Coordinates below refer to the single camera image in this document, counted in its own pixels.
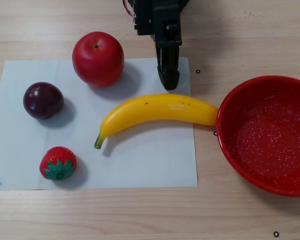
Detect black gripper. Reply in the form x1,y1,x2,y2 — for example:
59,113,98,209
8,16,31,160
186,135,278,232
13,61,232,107
133,0,189,91

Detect white paper sheet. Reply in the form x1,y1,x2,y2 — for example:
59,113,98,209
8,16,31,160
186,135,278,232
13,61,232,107
0,56,199,191

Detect red white black servo wire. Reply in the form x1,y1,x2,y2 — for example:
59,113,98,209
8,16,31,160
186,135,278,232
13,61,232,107
123,0,137,18

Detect red plastic apple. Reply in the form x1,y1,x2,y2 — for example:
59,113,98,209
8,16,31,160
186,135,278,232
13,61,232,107
71,31,125,89

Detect yellow plastic banana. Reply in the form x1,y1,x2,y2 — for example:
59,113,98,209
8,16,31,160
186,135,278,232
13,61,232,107
94,93,220,150

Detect red plastic strawberry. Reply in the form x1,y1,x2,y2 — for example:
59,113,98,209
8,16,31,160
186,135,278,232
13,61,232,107
39,146,78,181

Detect dark purple plastic plum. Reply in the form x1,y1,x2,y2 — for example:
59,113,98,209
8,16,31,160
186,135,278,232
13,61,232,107
22,81,65,121

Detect red speckled enamel bowl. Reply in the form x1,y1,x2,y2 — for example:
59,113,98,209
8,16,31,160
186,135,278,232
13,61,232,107
216,75,300,198

